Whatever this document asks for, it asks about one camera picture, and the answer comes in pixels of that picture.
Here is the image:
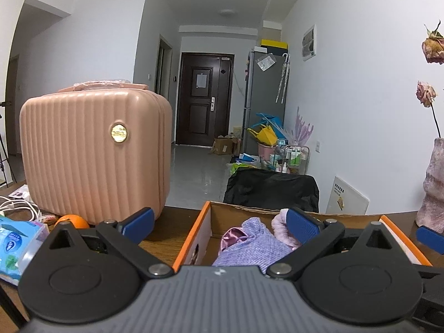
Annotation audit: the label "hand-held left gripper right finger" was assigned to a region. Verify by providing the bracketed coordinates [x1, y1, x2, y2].
[265, 206, 397, 280]

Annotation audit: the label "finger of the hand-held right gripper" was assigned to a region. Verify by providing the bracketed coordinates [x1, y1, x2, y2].
[415, 226, 444, 256]
[412, 264, 444, 280]

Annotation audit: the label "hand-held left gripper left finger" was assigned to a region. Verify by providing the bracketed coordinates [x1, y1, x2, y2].
[45, 207, 175, 279]

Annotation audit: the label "pink fluffy cloth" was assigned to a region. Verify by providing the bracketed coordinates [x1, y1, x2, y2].
[271, 208, 302, 249]

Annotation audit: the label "purple knitted cloth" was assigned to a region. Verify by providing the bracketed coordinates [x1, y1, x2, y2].
[211, 217, 294, 274]

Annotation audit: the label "orange cardboard box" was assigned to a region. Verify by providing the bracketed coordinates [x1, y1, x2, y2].
[172, 200, 432, 273]

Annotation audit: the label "purple satin scrunchie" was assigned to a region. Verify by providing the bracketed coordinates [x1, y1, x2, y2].
[220, 227, 248, 252]

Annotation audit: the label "pink textured vase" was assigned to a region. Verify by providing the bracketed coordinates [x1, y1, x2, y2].
[415, 138, 444, 234]

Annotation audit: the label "white leaning panel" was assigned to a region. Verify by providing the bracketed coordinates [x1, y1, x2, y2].
[326, 175, 370, 215]

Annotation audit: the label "orange fruit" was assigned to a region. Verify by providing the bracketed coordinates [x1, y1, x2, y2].
[55, 214, 90, 231]

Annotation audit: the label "pink plastic bucket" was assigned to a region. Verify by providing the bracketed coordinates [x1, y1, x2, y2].
[257, 142, 278, 160]

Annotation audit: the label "pile of bags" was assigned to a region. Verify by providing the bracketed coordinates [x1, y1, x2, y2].
[227, 153, 261, 176]

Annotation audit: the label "pink ribbed suitcase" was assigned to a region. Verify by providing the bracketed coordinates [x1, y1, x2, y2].
[19, 80, 173, 225]

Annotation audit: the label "purple wing decoration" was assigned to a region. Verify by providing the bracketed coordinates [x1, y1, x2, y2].
[286, 107, 314, 146]

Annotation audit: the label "blue plastic rack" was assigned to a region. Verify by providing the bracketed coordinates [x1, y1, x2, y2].
[256, 113, 285, 134]

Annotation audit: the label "brown cardboard carton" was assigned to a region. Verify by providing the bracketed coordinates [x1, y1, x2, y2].
[212, 137, 240, 155]

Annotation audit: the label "dark brown entrance door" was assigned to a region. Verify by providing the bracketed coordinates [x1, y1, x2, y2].
[176, 52, 235, 146]

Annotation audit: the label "white power strip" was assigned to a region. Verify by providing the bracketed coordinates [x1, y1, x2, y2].
[7, 188, 32, 200]

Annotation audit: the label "blue tissue pack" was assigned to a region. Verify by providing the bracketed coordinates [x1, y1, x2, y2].
[0, 215, 50, 285]

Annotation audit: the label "grey refrigerator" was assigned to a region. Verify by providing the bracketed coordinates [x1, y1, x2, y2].
[242, 49, 290, 157]

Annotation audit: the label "pale folded umbrella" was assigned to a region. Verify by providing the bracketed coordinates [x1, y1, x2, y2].
[276, 53, 291, 104]

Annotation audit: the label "black tripod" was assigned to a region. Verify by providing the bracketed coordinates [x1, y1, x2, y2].
[0, 100, 18, 188]

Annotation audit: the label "grey interior door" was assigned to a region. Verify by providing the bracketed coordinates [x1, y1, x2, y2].
[155, 34, 173, 101]

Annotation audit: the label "clear plastic bag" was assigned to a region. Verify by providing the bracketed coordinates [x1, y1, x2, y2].
[256, 54, 276, 72]

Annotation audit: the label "yellow flat box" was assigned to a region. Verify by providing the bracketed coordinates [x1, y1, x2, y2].
[261, 39, 289, 50]

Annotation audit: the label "dried rose bunch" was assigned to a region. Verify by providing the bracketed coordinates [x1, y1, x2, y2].
[416, 21, 444, 139]

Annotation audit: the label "wire trolley with bottles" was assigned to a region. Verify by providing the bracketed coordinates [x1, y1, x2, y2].
[271, 145, 310, 175]

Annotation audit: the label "white cables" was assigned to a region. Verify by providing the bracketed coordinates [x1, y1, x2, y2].
[0, 196, 44, 221]

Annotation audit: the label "white wall fuse panel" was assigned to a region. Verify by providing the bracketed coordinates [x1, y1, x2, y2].
[302, 24, 317, 62]

